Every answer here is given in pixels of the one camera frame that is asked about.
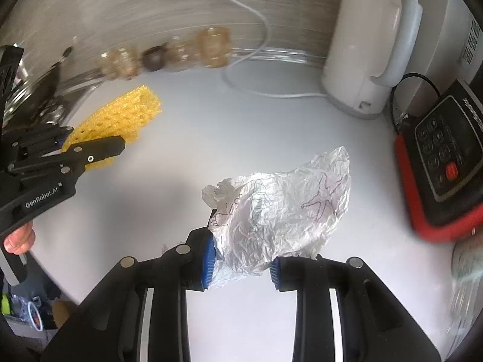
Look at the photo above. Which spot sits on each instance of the white paper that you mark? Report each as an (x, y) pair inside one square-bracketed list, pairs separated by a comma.
[(283, 211)]

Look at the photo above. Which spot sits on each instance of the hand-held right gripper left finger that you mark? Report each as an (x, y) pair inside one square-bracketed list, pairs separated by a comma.
[(208, 267)]

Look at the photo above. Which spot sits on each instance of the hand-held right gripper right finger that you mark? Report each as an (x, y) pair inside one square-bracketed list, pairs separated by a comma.
[(274, 275)]

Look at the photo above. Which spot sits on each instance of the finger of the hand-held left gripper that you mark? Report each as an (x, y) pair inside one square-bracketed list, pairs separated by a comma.
[(102, 151), (41, 139)]

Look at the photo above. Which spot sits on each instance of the pale green mug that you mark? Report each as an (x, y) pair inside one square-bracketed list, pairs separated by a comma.
[(468, 260)]

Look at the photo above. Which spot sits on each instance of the white electric kettle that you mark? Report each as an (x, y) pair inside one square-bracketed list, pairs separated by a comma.
[(358, 45)]

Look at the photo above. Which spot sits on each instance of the amber glass cup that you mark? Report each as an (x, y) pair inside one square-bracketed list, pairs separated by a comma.
[(110, 65), (181, 57), (214, 47), (131, 64)]

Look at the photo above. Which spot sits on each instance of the red black blender base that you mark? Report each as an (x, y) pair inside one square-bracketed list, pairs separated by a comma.
[(445, 158)]

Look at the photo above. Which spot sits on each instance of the person's left hand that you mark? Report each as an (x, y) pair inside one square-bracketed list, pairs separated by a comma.
[(20, 237)]

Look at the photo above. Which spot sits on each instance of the yellow foam fruit net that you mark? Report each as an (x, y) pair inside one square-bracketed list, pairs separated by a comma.
[(124, 113)]

